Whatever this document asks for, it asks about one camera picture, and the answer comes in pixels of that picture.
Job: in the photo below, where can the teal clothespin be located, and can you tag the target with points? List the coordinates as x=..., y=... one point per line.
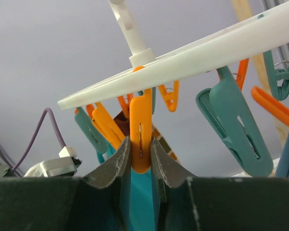
x=92, y=134
x=227, y=112

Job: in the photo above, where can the teal cloth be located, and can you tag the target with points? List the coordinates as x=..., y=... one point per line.
x=141, y=216

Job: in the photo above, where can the orange clothespin holding cloth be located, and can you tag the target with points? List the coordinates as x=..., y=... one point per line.
x=141, y=131

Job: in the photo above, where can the teal clothespin far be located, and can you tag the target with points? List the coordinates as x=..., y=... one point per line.
x=227, y=112

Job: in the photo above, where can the striped sock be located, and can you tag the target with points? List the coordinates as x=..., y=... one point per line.
x=124, y=124

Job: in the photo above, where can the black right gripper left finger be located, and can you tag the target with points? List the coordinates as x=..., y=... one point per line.
x=99, y=201

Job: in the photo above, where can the white round clip hanger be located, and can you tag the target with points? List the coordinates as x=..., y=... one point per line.
x=245, y=39

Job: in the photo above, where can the orange clothespin top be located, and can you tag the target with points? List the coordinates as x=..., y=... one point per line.
x=170, y=96

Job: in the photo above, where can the wooden drying rack frame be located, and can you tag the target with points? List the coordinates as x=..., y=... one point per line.
x=243, y=11

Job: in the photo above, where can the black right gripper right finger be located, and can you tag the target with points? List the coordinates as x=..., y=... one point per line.
x=185, y=202

